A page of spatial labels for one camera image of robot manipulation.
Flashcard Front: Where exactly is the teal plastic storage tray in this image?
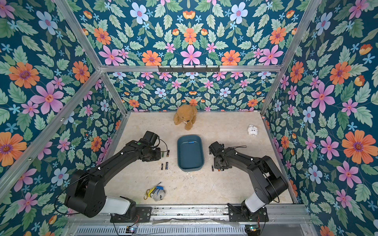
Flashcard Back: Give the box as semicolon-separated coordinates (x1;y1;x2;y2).
177;135;204;172

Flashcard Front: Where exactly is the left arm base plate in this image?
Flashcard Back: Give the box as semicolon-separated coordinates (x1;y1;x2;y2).
110;206;152;223

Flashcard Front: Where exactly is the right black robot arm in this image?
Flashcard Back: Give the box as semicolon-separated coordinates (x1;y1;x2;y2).
209;142;289;214

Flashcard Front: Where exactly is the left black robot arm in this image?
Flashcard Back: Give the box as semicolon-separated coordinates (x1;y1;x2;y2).
65;131;161;221

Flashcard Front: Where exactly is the brown teddy bear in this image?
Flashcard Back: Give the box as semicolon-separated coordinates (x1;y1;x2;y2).
173;105;197;130

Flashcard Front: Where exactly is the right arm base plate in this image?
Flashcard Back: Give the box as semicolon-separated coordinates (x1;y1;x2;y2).
227;203;269;222

